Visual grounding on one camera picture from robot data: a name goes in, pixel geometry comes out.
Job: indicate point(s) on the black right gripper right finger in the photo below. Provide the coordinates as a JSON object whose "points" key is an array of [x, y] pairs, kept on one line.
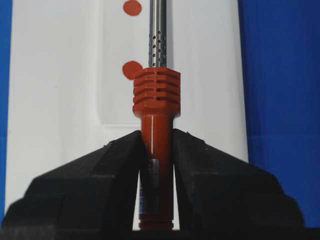
{"points": [[219, 192]]}

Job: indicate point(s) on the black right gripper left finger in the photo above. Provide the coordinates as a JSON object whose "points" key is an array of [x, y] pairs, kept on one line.
{"points": [[90, 198]]}

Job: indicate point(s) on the red handled soldering iron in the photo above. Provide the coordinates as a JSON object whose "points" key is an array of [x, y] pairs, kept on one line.
{"points": [[157, 102]]}

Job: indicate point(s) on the orange dot mark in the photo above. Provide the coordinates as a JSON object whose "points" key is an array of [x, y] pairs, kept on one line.
{"points": [[130, 68], [132, 7]]}

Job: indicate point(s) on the white paper sheet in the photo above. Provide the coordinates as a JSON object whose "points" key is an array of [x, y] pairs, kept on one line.
{"points": [[103, 93]]}

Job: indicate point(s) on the blue table cloth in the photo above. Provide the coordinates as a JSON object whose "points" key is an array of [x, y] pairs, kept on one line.
{"points": [[250, 84]]}

